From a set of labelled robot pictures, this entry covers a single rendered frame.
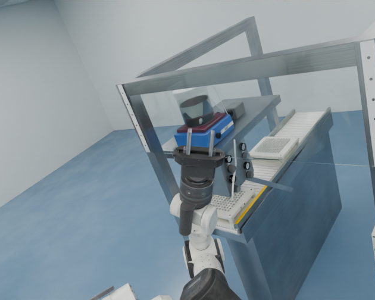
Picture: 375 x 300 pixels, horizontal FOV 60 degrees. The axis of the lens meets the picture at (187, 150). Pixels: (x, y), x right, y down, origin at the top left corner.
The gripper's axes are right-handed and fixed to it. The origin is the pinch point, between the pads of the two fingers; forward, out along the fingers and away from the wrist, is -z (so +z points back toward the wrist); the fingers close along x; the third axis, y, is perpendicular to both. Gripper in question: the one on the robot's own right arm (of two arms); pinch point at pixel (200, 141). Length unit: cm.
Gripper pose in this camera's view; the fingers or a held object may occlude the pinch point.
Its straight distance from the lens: 78.1
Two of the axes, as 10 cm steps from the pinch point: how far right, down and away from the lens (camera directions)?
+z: -0.5, 8.3, 5.5
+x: -10.0, -0.8, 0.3
